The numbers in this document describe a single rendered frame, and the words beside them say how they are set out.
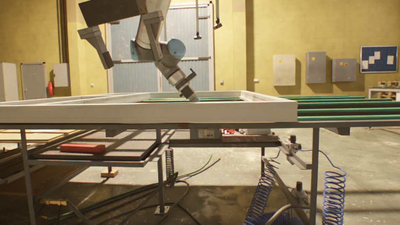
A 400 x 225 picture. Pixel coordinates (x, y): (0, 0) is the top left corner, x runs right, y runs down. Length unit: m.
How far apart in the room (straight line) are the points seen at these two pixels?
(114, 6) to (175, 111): 0.40
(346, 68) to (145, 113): 8.03
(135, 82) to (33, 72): 4.38
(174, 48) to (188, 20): 6.78
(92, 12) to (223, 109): 0.48
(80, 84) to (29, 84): 2.57
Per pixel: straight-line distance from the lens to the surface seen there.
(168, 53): 0.88
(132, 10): 0.46
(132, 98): 1.82
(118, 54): 8.14
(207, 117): 0.71
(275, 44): 7.73
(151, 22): 0.46
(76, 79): 8.59
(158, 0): 0.68
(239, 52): 7.01
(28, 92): 10.48
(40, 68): 10.08
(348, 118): 0.93
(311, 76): 7.83
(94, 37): 0.53
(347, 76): 8.45
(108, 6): 0.48
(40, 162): 1.60
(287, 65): 7.55
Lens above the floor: 1.00
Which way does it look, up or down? 4 degrees down
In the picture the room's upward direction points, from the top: 1 degrees counter-clockwise
